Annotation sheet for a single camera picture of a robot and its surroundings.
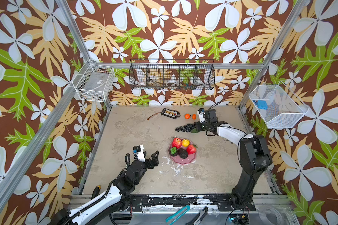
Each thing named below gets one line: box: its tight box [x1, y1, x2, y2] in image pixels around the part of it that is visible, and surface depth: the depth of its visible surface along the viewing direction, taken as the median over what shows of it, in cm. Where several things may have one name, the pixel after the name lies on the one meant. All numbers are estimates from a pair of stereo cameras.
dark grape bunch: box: [174, 121, 197, 133], surface depth 103 cm
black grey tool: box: [185, 206, 209, 225], surface depth 71 cm
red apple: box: [171, 137, 183, 150], surface depth 93 cm
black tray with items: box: [160, 107, 181, 120], surface depth 117 cm
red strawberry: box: [186, 144, 198, 155], surface depth 92 cm
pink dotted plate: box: [168, 136, 198, 165], surface depth 91 cm
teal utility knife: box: [165, 204, 191, 225], surface depth 72 cm
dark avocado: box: [177, 147, 189, 159], surface depth 88 cm
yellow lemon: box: [181, 138, 191, 147], surface depth 95 cm
